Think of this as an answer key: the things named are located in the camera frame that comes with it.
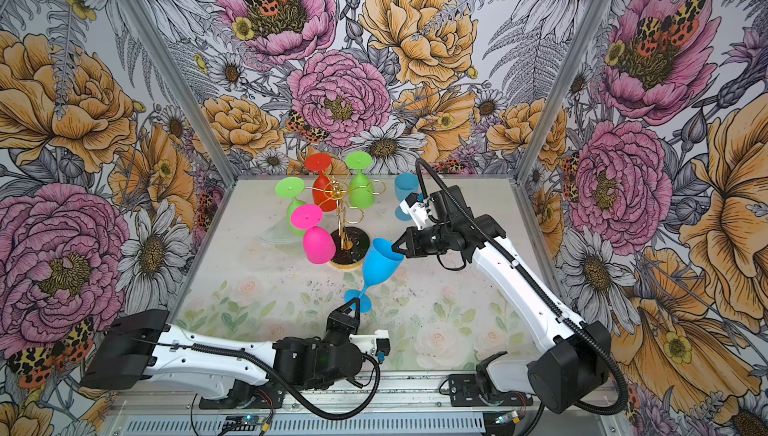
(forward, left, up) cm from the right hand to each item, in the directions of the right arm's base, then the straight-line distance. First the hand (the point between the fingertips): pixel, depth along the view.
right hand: (397, 257), depth 72 cm
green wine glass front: (+17, +26, +7) cm, 32 cm away
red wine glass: (+15, +18, +6) cm, 25 cm away
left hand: (-7, +12, -8) cm, 16 cm away
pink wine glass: (+7, +21, -5) cm, 22 cm away
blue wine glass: (-3, +4, +2) cm, 6 cm away
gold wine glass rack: (+18, +15, -21) cm, 31 cm away
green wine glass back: (+24, +10, -3) cm, 26 cm away
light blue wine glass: (+36, -4, -11) cm, 38 cm away
